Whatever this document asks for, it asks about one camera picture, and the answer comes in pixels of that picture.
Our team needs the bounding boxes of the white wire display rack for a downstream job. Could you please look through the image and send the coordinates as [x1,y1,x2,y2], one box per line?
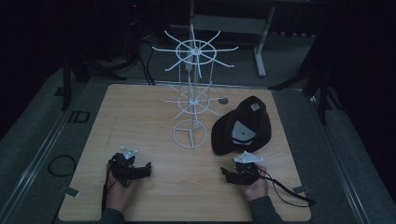
[151,24,239,149]

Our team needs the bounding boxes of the black cable bundle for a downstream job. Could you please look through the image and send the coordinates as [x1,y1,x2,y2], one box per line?
[135,50,157,87]

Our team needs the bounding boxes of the black baseball cap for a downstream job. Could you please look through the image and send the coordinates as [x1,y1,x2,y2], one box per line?
[210,95,273,156]

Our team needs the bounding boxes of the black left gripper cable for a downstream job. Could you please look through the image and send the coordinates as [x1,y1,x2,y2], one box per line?
[101,160,114,216]

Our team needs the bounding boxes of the person's left hand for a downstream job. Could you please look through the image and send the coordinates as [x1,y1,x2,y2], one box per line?
[105,171,138,213]

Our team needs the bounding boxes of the person's right hand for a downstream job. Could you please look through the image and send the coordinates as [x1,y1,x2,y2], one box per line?
[240,164,270,203]

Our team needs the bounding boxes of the grey metal desk frame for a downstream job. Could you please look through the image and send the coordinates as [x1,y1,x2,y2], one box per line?
[188,0,312,78]

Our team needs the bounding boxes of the black rectangular frame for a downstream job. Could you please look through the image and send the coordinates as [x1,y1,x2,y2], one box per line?
[67,110,92,124]

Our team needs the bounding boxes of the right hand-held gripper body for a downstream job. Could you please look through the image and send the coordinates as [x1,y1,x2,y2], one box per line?
[231,150,264,187]

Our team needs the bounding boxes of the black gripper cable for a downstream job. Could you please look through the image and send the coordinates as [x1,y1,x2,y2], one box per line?
[261,172,318,208]
[101,160,114,216]

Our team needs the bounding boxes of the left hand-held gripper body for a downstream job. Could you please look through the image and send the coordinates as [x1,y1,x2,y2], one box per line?
[108,146,139,189]

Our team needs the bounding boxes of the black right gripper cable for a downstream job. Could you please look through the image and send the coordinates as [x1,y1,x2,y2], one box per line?
[261,172,318,208]

